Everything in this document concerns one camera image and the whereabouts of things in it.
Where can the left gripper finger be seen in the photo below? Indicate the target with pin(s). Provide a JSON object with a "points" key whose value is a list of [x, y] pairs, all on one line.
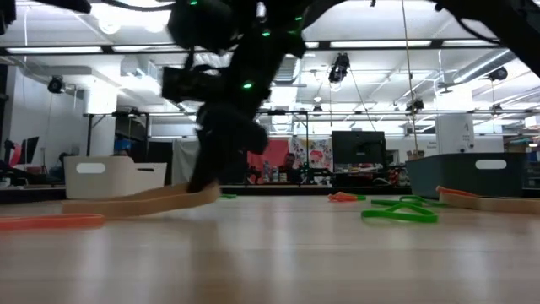
{"points": [[218, 164], [201, 169]]}

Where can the tan rubber band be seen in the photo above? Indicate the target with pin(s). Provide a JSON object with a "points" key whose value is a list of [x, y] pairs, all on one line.
{"points": [[139, 204], [498, 205]]}

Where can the green rubber band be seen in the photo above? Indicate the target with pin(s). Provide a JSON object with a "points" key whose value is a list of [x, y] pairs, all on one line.
{"points": [[228, 196], [430, 204], [401, 218], [360, 197]]}

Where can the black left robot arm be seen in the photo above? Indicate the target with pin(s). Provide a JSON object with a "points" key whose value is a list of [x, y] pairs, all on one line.
{"points": [[253, 55]]}

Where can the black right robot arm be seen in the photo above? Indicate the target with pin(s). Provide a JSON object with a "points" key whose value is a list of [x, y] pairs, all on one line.
{"points": [[498, 25]]}

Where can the small orange rubber band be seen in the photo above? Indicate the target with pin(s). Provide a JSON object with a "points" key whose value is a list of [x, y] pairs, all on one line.
{"points": [[339, 197]]}

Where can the wide orange rubber band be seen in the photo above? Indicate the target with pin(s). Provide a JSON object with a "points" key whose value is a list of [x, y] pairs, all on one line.
{"points": [[447, 191]]}

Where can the grey hanging cloth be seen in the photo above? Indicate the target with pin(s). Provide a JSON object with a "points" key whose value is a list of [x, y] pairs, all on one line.
{"points": [[181, 162]]}

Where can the orange hanging cloth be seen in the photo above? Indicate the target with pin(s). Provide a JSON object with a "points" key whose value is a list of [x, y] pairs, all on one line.
{"points": [[274, 152]]}

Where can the person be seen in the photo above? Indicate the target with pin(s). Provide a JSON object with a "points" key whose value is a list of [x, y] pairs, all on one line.
{"points": [[289, 166]]}

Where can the blue bin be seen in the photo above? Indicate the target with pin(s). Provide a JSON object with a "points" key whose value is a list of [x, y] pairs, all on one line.
{"points": [[123, 147]]}

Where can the floral hanging cloth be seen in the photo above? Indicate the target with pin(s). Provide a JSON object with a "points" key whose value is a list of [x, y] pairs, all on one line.
{"points": [[316, 154]]}

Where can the white plastic basket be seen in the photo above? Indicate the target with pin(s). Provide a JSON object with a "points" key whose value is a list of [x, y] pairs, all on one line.
{"points": [[109, 179]]}

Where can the black overhead beam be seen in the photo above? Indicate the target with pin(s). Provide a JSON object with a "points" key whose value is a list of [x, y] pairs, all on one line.
{"points": [[325, 44]]}

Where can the black monitor screen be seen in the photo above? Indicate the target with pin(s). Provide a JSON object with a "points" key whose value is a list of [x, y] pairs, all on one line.
{"points": [[358, 150]]}

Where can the tilted black monitor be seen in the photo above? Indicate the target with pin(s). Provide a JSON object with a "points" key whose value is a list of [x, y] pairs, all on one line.
{"points": [[27, 150]]}

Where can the white pillar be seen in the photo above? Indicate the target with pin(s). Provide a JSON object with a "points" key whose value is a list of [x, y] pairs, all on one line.
{"points": [[455, 135]]}

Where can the teal plastic basket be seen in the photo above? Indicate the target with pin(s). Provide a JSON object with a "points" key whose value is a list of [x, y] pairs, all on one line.
{"points": [[455, 177]]}

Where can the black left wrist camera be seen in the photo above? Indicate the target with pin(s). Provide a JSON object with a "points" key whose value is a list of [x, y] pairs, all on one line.
{"points": [[185, 84]]}

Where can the silver ceiling duct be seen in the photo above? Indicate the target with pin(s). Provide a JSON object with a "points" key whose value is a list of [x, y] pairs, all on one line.
{"points": [[293, 69]]}

